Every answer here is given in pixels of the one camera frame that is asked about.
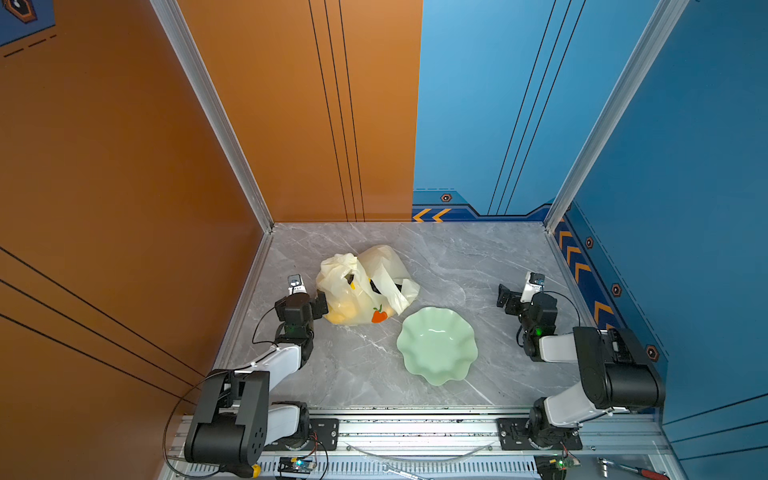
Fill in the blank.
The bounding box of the left green circuit board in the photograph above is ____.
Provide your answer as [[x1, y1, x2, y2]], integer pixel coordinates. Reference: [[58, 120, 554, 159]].
[[277, 457, 318, 478]]

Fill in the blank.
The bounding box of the green circuit board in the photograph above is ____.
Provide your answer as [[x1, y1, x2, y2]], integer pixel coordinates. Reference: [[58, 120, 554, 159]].
[[277, 457, 318, 478], [549, 457, 573, 471]]

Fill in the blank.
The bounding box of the translucent plastic bag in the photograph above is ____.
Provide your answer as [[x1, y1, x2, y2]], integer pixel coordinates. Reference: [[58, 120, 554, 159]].
[[316, 245, 420, 326]]

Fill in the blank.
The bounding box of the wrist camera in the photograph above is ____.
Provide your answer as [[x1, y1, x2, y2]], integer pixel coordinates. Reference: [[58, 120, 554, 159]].
[[521, 271, 545, 303], [288, 274, 306, 295]]

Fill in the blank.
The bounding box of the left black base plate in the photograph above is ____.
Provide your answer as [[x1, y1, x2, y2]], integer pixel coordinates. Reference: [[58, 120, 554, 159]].
[[265, 418, 340, 452]]

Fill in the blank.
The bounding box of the aluminium front rail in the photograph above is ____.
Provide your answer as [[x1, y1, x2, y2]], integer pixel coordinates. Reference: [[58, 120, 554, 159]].
[[173, 405, 676, 480]]

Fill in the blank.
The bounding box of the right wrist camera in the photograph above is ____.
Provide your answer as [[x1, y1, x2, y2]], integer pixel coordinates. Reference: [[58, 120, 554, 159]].
[[521, 271, 545, 303]]

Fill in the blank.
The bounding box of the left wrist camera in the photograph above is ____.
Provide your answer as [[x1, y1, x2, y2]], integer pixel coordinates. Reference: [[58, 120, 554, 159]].
[[288, 274, 306, 295]]

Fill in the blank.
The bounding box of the red handled tool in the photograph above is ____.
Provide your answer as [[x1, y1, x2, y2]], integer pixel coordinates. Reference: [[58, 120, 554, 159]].
[[597, 457, 670, 480]]

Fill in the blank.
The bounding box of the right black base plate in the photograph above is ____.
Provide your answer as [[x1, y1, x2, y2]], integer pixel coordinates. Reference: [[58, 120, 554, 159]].
[[496, 418, 583, 451]]

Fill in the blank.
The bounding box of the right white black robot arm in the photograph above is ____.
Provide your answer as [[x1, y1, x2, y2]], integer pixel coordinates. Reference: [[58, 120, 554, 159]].
[[496, 283, 666, 449]]

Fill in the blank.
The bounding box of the silver wrench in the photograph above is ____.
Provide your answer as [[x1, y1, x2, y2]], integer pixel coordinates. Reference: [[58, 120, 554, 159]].
[[383, 463, 429, 480]]

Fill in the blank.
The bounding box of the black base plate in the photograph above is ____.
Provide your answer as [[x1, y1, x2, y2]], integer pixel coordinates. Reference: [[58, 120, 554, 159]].
[[496, 418, 583, 451], [265, 418, 340, 452]]

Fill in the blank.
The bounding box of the light green fruit plate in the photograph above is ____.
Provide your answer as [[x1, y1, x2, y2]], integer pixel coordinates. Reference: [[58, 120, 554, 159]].
[[396, 307, 479, 386]]

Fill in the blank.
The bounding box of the right green circuit board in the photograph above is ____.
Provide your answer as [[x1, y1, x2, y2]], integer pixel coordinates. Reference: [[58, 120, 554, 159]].
[[549, 457, 573, 471]]

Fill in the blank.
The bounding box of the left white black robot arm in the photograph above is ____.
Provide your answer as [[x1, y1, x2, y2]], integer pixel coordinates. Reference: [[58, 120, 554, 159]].
[[183, 291, 328, 478]]

